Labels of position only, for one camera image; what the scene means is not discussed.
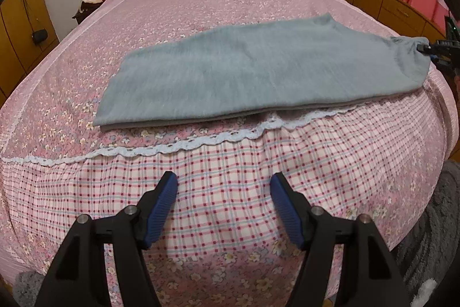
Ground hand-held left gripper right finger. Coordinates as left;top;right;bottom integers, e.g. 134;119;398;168
269;171;405;307

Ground grey pants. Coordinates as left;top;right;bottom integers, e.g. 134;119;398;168
93;14;432;131

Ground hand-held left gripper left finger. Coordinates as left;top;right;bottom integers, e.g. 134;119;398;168
34;170;179;307

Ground grey fuzzy garment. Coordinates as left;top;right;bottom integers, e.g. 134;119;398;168
12;159;460;307

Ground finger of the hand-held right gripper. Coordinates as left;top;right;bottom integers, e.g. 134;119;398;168
429;54;454;69
417;44;442;56

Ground dark wooden nightstand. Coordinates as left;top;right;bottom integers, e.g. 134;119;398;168
72;3;99;25

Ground yellow wooden wardrobe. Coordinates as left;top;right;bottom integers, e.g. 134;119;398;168
0;0;60;99

